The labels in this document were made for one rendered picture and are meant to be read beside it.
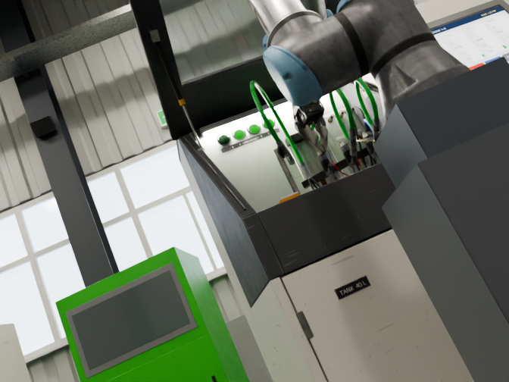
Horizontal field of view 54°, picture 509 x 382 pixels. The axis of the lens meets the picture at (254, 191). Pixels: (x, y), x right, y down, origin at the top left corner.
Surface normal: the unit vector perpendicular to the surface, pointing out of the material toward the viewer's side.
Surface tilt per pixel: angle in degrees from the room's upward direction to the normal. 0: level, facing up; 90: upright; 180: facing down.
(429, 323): 90
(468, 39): 76
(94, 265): 90
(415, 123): 90
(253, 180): 90
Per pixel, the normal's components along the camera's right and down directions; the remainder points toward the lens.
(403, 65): -0.62, -0.29
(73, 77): -0.04, -0.28
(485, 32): -0.02, -0.53
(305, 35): -0.31, -0.49
